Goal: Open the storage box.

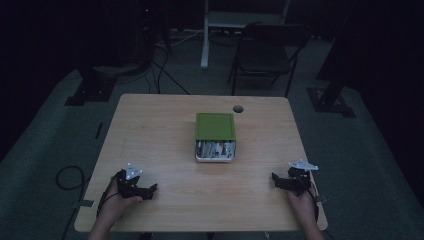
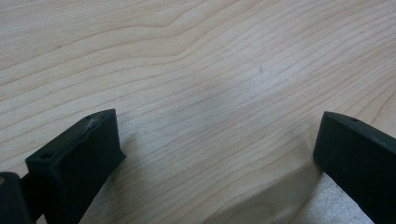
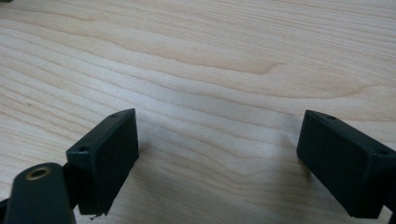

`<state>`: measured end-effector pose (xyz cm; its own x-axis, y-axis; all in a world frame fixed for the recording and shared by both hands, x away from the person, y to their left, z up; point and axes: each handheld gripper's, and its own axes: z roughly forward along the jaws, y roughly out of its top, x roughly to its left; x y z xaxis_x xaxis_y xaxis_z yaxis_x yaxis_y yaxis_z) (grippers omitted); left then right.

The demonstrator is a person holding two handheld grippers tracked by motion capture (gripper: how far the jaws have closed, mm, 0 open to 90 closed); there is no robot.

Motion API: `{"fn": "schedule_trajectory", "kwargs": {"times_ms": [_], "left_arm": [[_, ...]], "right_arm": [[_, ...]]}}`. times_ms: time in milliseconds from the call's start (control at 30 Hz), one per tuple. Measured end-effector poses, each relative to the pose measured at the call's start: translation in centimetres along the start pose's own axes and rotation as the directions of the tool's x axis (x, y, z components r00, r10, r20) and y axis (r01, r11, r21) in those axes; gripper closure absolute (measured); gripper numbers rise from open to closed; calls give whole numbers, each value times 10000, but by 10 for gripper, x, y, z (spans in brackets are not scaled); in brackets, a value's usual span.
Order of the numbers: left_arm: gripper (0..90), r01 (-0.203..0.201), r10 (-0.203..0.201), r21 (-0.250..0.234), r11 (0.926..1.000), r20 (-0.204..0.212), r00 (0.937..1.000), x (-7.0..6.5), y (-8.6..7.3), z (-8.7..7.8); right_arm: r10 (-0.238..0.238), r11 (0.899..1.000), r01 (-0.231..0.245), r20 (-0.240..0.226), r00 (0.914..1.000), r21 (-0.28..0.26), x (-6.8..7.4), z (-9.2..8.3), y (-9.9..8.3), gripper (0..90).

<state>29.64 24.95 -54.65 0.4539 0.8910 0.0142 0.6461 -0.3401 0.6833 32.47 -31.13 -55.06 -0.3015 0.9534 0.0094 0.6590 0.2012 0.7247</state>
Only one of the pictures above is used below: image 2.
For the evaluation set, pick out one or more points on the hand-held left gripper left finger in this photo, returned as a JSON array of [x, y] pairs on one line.
[[74, 168]]

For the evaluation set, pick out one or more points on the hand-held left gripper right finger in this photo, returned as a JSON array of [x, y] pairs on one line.
[[361, 161]]

